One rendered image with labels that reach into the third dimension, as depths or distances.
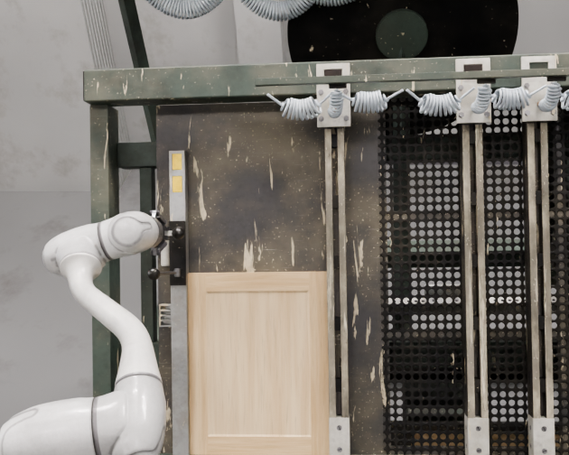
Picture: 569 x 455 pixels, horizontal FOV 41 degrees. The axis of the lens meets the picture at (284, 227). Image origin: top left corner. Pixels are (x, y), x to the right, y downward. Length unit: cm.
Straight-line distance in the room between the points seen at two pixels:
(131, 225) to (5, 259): 344
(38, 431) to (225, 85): 122
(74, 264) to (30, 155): 395
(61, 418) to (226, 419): 97
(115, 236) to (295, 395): 85
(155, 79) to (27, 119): 336
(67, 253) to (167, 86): 70
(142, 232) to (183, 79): 66
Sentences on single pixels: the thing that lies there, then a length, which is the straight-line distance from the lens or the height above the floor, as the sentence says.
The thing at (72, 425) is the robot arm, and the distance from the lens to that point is 157.
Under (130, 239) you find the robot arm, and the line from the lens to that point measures 189.
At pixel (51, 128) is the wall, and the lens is 569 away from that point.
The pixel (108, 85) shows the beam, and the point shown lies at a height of 189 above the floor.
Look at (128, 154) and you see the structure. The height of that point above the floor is 164.
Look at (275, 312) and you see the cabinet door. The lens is 240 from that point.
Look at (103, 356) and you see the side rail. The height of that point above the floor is 117.
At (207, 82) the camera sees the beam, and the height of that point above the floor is 188.
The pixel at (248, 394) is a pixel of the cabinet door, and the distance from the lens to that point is 244.
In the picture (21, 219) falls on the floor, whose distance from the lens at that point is 568.
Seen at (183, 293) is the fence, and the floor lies 132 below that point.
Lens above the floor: 277
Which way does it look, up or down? 33 degrees down
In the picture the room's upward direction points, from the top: 4 degrees counter-clockwise
